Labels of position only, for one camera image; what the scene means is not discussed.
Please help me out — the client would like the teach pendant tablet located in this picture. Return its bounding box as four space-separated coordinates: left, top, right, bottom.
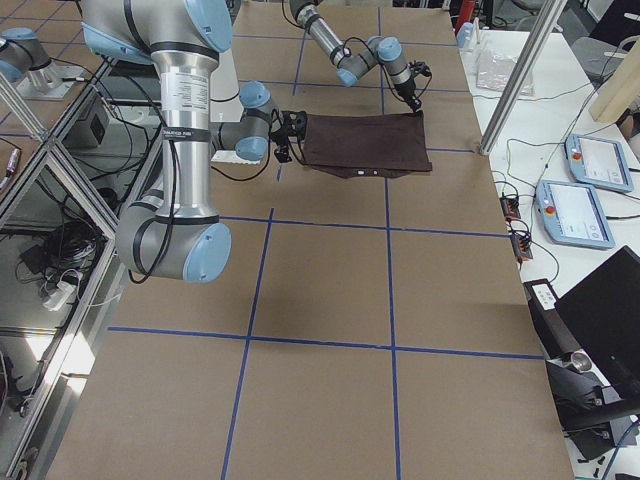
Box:
564 134 634 193
535 180 615 250

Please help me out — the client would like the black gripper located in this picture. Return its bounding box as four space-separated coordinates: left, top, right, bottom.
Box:
399 61 431 111
272 110 308 163

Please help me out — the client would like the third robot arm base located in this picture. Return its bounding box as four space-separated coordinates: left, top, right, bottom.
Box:
1 27 84 101

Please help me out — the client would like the near teach pendant tablet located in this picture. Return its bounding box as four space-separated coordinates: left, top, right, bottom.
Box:
535 180 615 250

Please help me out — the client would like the red cylinder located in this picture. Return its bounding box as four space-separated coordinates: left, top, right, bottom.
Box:
455 0 476 33

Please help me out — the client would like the far teach pendant tablet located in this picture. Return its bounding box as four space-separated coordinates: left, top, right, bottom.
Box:
564 134 634 193

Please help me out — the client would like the black box with label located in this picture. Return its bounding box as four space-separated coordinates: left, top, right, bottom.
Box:
523 279 581 359

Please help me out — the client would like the silver metal cup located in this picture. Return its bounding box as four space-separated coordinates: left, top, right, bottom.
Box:
569 351 593 374

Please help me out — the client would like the clear plastic bag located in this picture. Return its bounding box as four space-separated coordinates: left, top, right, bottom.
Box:
475 50 519 92

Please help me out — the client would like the aluminium frame rack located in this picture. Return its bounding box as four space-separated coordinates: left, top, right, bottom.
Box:
1 58 160 479

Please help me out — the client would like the orange black connector block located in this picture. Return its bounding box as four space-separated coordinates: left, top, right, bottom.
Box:
499 194 533 265

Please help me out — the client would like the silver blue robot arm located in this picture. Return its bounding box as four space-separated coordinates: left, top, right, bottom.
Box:
289 1 432 112
82 1 291 283

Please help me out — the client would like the white power strip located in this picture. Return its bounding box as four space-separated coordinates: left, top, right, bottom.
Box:
43 280 77 312

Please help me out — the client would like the black laptop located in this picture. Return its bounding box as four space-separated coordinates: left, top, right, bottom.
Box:
555 246 639 398

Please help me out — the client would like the dark brown t-shirt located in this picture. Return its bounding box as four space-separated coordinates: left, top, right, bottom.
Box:
300 111 432 179

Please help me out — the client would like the aluminium frame post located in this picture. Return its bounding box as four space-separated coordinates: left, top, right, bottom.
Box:
479 0 567 156

